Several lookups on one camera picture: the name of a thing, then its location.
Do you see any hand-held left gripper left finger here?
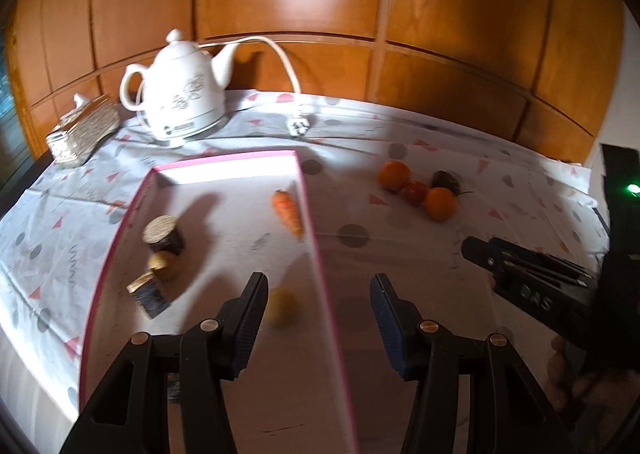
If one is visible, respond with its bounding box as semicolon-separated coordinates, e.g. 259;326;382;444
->
60;272;271;454

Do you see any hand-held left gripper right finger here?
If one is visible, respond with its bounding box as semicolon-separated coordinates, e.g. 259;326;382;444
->
370;273;576;454

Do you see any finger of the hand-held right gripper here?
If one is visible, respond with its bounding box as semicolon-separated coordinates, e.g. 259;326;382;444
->
461;236;588;287
492;237;597;280

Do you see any pink-rimmed white tray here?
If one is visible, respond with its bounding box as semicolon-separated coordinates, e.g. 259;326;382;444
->
79;149;361;454

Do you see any orange carrot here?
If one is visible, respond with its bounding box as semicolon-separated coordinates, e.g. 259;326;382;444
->
271;189;306;241

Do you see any person's right hand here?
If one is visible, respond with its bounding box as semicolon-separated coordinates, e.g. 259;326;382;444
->
547;334;640;417

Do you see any orange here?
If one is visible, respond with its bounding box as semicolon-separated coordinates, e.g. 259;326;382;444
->
425;187;458;222
378;160;412;192

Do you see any red tomato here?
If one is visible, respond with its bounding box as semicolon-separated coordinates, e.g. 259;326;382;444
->
402;180;428;206

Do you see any white patterned tablecloth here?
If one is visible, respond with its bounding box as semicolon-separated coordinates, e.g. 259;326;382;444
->
0;89;613;454

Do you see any white ceramic electric kettle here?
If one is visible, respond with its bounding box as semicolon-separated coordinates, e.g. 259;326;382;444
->
120;29;251;147

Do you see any wooden panelled cabinet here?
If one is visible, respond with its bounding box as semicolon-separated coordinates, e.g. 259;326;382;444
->
10;0;626;165

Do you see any white power cord with plug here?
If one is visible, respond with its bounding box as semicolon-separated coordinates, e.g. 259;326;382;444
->
202;35;312;139

